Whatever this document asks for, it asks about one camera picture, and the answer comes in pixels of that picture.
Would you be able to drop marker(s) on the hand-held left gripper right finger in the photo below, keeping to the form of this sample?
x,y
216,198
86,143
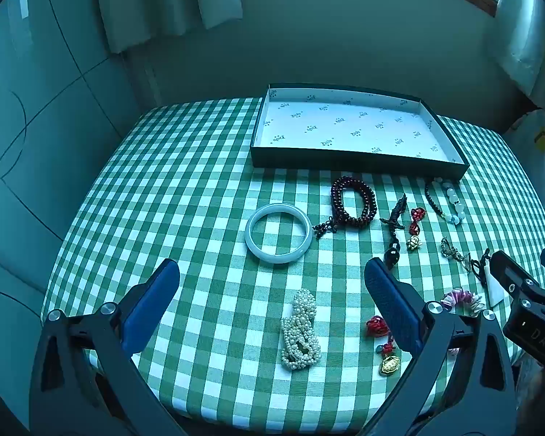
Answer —
x,y
390,299

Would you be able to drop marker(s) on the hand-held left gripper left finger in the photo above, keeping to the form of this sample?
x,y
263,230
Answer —
x,y
150,309

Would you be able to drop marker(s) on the red knot gold lock charm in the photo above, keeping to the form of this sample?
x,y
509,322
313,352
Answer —
x,y
388,365

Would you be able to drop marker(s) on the white jade bangle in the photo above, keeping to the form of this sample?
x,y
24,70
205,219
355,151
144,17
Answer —
x,y
250,240

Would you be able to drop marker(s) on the dark green box white lining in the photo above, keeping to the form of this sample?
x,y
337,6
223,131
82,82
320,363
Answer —
x,y
345,122

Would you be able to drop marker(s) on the red knot charm gold figurine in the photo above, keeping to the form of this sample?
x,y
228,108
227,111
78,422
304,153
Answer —
x,y
415,240

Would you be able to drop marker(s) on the white bag yellow mark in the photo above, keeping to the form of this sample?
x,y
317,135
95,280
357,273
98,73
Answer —
x,y
540,163

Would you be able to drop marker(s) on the green checked tablecloth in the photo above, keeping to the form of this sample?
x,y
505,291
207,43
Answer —
x,y
186,190

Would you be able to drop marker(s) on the pale curtain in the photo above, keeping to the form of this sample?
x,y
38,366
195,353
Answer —
x,y
163,0
527,32

